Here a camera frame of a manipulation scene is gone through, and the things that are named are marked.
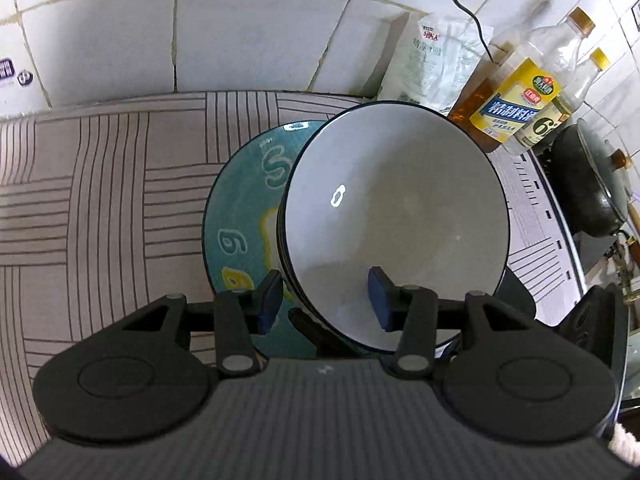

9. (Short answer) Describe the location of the teal egg pattern plate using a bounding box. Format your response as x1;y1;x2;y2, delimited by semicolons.
202;120;360;359

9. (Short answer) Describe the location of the clear vinegar bottle green label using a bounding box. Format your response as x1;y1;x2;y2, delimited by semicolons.
504;48;611;156

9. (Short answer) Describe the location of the black wok with glass lid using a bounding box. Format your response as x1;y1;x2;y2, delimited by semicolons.
547;119;631;237

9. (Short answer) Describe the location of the blue label wall sticker lower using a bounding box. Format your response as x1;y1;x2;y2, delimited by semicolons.
0;58;35;88

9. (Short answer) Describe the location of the striped grey table mat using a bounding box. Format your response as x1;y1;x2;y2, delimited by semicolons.
0;90;589;466

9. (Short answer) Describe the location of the white seasoning bag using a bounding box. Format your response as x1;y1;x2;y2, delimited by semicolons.
376;13;494;115

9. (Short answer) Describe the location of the yellow label oil bottle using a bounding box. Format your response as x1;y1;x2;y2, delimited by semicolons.
448;6;594;153

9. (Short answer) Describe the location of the white bowl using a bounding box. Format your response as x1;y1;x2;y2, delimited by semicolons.
277;101;510;353

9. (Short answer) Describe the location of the black power cable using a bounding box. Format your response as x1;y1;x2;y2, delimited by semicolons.
438;0;501;66

